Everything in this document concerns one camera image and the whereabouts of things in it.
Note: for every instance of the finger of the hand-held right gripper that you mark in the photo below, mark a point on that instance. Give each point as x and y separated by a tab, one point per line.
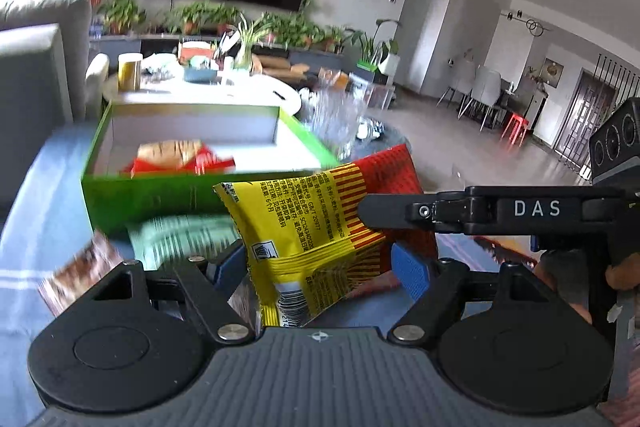
395	209

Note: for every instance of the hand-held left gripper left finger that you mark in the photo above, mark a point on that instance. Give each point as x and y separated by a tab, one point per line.
231	264

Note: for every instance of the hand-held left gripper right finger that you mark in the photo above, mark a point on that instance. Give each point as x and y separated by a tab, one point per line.
411	272

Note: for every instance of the green snack packet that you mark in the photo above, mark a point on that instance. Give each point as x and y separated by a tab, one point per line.
175	239

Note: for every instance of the yellow and red snack packet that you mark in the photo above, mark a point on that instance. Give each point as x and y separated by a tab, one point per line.
300	227

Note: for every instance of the green cardboard box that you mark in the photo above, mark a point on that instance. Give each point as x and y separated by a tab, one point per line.
150	202

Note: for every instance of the red bun-picture snack packet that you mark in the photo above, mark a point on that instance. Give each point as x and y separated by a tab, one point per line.
170	154

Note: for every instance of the brown snack packet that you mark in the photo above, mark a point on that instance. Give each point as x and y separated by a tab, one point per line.
82	274

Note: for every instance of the person's right hand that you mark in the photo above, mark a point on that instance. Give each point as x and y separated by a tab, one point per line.
625	278

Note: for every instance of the red stool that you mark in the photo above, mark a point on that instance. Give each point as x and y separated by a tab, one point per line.
515	124

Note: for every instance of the glass mug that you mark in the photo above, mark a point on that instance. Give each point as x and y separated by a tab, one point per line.
332	122

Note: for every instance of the dark metal door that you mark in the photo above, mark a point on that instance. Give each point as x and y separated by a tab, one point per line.
587	112

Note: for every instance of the clear plastic storage box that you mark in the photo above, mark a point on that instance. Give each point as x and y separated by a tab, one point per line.
380	96

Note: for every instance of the white dining chair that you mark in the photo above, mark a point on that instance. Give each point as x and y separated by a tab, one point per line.
487	94
462	82

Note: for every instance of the tall plant in white pot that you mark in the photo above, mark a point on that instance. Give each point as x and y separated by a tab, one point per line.
382	49

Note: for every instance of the white round table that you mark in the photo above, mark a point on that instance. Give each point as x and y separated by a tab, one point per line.
250	91

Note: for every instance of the blue basket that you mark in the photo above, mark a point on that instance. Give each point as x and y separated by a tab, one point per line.
201	74

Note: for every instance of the potted green plant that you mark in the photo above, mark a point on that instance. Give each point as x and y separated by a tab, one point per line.
120	12
300	32
202	14

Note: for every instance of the blue striped tablecloth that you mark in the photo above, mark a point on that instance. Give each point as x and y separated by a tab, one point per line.
30	232

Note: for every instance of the orange box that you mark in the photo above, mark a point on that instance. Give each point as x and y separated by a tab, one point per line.
196	52

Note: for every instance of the yellow can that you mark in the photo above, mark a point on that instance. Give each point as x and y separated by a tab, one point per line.
130	72

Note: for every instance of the spider plant in glass vase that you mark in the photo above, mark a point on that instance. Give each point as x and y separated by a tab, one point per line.
247	42

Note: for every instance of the grey television cabinet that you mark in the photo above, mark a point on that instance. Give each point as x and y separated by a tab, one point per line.
155	42

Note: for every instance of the grey sofa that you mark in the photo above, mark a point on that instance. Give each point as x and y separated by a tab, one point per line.
35	72

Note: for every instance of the framed wall picture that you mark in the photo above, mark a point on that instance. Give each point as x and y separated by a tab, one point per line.
552	73

